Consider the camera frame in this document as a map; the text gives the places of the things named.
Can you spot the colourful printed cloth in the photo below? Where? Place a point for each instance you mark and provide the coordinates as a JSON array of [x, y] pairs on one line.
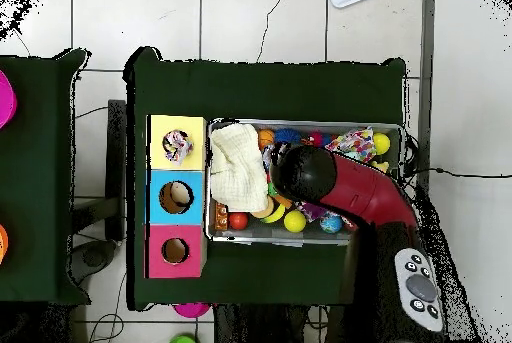
[[178, 147], [352, 145]]

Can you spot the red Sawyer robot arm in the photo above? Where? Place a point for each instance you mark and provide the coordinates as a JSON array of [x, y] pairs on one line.
[[360, 191]]

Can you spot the wooden box with three holes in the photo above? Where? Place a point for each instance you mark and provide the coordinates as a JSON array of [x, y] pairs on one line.
[[176, 239]]

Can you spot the cream knitted cloth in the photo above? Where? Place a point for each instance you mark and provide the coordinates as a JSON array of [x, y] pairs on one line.
[[238, 171]]

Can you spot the small orange basketball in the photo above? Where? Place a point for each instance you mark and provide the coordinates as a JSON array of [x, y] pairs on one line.
[[266, 138]]

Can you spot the blue spiky ball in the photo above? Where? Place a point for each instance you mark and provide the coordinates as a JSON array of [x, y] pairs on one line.
[[287, 136]]

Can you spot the red ball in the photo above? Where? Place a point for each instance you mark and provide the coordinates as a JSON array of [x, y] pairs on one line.
[[238, 221]]

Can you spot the yellow ball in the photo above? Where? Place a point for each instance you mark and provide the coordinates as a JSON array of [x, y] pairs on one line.
[[381, 143], [294, 221]]

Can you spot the dark green tablecloth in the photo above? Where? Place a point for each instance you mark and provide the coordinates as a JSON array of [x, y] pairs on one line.
[[40, 179], [260, 91]]

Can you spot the globe print ball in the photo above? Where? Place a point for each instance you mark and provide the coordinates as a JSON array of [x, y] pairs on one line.
[[331, 224]]

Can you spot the yellow plush duck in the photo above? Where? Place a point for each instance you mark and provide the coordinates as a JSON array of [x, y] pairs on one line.
[[380, 166]]

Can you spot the pink plastic bowl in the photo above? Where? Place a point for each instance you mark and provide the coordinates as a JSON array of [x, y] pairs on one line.
[[192, 309], [6, 99]]

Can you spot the green plastic bowl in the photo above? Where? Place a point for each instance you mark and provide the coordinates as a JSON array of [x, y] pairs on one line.
[[182, 342]]

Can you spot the orange plastic bowl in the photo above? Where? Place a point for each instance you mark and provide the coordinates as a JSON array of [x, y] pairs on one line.
[[2, 244]]

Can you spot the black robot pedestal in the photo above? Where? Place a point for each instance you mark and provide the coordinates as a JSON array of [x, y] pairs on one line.
[[260, 327]]

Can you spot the grey metal rail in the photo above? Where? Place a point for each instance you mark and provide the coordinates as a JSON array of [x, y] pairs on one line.
[[426, 59]]

